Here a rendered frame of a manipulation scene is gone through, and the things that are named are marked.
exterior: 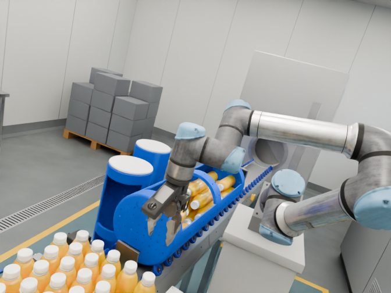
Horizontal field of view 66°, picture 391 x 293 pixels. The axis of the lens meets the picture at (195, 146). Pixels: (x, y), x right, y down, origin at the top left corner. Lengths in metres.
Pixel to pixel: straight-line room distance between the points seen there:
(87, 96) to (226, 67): 2.73
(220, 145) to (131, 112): 3.84
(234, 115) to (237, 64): 5.28
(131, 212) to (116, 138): 3.64
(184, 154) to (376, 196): 0.45
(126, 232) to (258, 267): 0.53
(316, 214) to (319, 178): 5.33
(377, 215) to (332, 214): 0.14
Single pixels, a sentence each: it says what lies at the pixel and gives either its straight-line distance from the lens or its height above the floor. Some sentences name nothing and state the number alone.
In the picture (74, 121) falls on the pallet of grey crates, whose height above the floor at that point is 0.33.
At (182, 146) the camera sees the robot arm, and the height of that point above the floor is 1.53.
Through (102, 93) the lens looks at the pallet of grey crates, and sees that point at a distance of 4.84.
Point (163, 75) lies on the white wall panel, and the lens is 6.58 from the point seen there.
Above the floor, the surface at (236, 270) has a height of 1.00.
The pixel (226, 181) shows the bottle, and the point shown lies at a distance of 1.77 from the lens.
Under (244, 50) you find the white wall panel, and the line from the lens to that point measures 6.12.
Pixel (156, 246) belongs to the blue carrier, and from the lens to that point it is 1.18.
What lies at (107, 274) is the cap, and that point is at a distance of 1.00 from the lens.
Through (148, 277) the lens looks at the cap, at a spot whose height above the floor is 1.10.
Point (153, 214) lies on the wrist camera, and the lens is 0.79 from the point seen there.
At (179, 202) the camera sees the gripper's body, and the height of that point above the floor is 1.36.
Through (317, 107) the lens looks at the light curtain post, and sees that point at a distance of 2.29.
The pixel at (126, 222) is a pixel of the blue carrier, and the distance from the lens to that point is 1.23.
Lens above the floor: 1.74
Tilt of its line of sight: 15 degrees down
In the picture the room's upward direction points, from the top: 16 degrees clockwise
